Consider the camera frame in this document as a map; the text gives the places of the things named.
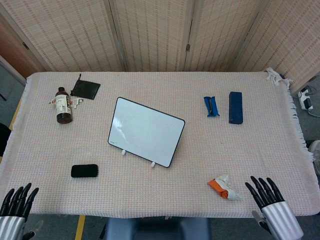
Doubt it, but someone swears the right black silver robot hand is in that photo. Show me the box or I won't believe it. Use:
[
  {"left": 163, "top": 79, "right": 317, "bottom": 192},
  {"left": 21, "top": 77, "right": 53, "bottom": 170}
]
[{"left": 244, "top": 175, "right": 305, "bottom": 240}]

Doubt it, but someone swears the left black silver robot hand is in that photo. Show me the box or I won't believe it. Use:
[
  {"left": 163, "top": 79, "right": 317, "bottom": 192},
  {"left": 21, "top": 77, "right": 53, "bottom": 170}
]
[{"left": 0, "top": 182, "right": 40, "bottom": 240}]

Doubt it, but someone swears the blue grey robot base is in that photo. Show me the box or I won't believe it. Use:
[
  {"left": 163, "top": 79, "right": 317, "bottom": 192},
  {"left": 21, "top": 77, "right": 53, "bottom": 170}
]
[{"left": 99, "top": 216, "right": 211, "bottom": 240}]

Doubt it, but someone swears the white tablet board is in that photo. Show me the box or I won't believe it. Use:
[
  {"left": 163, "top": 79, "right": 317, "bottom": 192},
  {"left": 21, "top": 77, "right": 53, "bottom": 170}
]
[{"left": 107, "top": 96, "right": 186, "bottom": 168}]

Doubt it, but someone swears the orange white crumpled packet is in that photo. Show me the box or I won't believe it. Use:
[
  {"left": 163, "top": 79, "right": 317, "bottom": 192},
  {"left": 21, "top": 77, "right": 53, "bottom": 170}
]
[{"left": 207, "top": 174, "right": 244, "bottom": 202}]

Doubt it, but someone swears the white sneaker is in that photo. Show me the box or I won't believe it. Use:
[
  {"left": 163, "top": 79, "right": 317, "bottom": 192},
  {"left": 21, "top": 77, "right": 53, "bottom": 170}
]
[{"left": 308, "top": 139, "right": 320, "bottom": 176}]

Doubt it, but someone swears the pink white woven tablecloth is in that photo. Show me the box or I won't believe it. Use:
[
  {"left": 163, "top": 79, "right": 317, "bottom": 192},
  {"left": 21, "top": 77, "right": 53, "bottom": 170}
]
[{"left": 0, "top": 67, "right": 315, "bottom": 219}]

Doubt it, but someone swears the dark blue box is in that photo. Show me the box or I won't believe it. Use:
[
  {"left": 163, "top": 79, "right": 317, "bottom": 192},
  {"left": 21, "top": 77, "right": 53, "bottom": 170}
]
[{"left": 228, "top": 91, "right": 244, "bottom": 125}]

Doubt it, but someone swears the white power strip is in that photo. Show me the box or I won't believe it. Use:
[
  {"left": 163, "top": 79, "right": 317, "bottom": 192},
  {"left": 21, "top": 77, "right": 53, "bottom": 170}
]
[{"left": 297, "top": 86, "right": 315, "bottom": 111}]

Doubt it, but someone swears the brown glass bottle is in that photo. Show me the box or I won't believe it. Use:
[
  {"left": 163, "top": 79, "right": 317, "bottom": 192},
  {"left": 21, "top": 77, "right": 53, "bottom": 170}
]
[{"left": 54, "top": 86, "right": 74, "bottom": 125}]

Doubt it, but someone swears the blue plastic packet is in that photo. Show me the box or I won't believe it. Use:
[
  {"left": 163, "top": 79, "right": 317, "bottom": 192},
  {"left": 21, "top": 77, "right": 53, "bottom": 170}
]
[{"left": 203, "top": 95, "right": 221, "bottom": 118}]

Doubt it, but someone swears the white red paper tag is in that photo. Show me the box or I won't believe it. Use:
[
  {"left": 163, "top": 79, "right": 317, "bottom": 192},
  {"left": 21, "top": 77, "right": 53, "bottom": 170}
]
[{"left": 48, "top": 97, "right": 85, "bottom": 110}]

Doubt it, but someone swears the woven folding screen panel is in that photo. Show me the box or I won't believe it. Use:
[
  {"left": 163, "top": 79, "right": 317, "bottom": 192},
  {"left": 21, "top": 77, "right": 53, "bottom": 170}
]
[
  {"left": 0, "top": 0, "right": 127, "bottom": 73},
  {"left": 188, "top": 0, "right": 275, "bottom": 72},
  {"left": 234, "top": 0, "right": 320, "bottom": 95},
  {"left": 108, "top": 0, "right": 200, "bottom": 72}
]

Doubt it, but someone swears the black drawstring pouch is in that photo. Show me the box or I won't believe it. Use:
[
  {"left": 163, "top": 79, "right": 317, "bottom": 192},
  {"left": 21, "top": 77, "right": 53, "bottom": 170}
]
[{"left": 70, "top": 73, "right": 101, "bottom": 100}]

